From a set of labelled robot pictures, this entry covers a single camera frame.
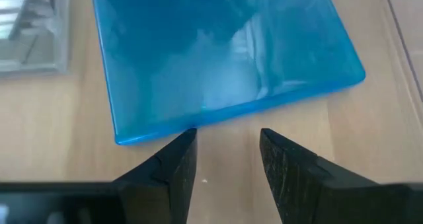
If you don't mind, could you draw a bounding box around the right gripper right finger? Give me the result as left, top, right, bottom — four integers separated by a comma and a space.
259, 128, 409, 224

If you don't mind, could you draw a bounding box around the clear jewel case black tray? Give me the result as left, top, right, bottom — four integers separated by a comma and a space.
0, 0, 71, 77

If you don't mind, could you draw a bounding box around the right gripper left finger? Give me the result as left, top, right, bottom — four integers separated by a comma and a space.
114, 127, 199, 224

